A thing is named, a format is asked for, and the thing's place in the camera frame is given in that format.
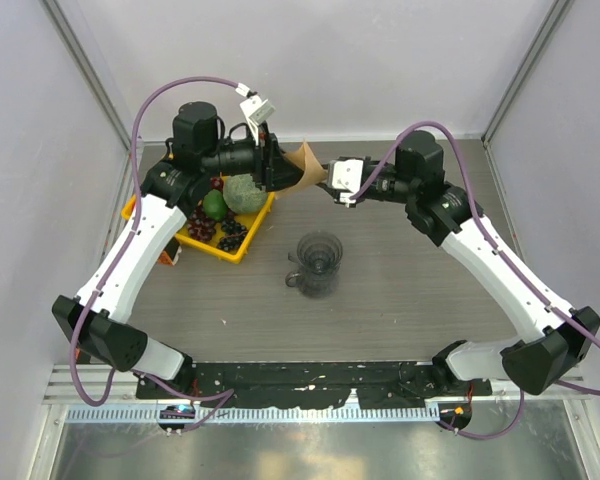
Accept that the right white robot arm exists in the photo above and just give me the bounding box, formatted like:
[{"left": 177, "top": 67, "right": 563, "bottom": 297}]
[{"left": 322, "top": 130, "right": 600, "bottom": 395}]

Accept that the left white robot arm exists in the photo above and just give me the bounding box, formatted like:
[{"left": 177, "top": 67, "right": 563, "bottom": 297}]
[{"left": 52, "top": 96, "right": 303, "bottom": 398}]

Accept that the dark red grape bunch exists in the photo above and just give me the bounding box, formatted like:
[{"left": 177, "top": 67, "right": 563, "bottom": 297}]
[{"left": 188, "top": 177, "right": 224, "bottom": 243}]

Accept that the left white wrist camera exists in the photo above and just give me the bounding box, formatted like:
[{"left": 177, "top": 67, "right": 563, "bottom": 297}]
[{"left": 235, "top": 83, "right": 275, "bottom": 145}]

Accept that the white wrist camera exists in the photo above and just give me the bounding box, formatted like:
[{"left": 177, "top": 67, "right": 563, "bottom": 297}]
[
  {"left": 235, "top": 83, "right": 275, "bottom": 145},
  {"left": 326, "top": 158, "right": 364, "bottom": 208}
]

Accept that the aluminium frame rail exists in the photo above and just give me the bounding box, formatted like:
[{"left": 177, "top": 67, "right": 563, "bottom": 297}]
[{"left": 42, "top": 365, "right": 590, "bottom": 405}]

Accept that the clear glass coffee server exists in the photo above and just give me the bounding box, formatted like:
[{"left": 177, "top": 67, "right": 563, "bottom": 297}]
[{"left": 285, "top": 269, "right": 339, "bottom": 299}]

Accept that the orange coffee filter box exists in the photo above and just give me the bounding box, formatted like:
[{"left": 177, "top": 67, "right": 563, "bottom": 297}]
[{"left": 157, "top": 238, "right": 182, "bottom": 266}]

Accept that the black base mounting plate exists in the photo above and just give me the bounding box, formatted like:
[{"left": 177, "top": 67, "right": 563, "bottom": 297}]
[{"left": 136, "top": 361, "right": 493, "bottom": 410}]

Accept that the green netted melon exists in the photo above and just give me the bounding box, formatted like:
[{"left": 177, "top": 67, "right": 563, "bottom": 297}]
[{"left": 223, "top": 174, "right": 268, "bottom": 214}]

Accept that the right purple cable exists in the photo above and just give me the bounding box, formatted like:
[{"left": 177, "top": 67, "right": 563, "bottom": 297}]
[{"left": 352, "top": 119, "right": 600, "bottom": 442}]

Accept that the black grape bunch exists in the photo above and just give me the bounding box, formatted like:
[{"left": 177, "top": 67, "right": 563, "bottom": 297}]
[{"left": 217, "top": 210, "right": 248, "bottom": 253}]

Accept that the yellow plastic fruit tray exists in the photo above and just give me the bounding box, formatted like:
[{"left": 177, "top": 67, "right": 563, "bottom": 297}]
[{"left": 121, "top": 174, "right": 277, "bottom": 265}]

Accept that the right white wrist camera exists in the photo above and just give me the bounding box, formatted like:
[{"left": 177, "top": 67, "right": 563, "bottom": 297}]
[{"left": 326, "top": 158, "right": 364, "bottom": 208}]

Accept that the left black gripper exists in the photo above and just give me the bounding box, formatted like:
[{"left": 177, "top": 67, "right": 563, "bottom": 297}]
[{"left": 202, "top": 121, "right": 309, "bottom": 191}]

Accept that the brown paper coffee filter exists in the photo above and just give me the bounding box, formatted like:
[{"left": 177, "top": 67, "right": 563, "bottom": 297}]
[{"left": 279, "top": 141, "right": 327, "bottom": 196}]

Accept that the white slotted cable duct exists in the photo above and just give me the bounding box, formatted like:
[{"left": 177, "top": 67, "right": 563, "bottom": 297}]
[{"left": 65, "top": 402, "right": 440, "bottom": 425}]

